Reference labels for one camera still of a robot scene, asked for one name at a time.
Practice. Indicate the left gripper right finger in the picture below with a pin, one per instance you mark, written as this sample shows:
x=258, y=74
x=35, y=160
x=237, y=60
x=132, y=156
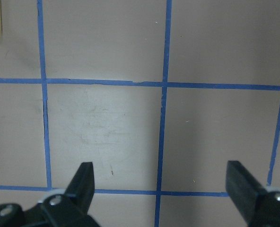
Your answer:
x=244, y=190

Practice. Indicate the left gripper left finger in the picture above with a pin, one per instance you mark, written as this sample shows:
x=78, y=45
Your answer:
x=82, y=186

